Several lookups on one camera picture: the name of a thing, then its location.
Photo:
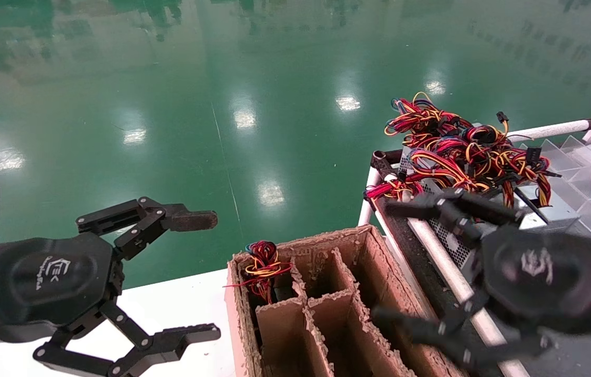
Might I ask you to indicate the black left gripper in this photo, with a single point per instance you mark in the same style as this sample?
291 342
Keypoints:
49 283

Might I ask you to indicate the left gripper finger brownish pad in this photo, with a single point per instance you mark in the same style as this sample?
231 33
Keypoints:
190 220

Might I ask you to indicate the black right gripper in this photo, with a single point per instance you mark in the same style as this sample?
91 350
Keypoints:
542 277

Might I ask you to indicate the brown cardboard box with dividers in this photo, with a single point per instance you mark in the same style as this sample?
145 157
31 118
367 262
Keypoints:
374 262

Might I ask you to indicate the white pipe leg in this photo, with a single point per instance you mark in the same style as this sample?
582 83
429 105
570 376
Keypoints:
366 212

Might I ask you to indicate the clear acrylic divider tray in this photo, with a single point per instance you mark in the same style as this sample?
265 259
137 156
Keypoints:
573 157

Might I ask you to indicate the long white pipe rail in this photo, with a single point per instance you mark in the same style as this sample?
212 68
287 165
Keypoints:
450 272

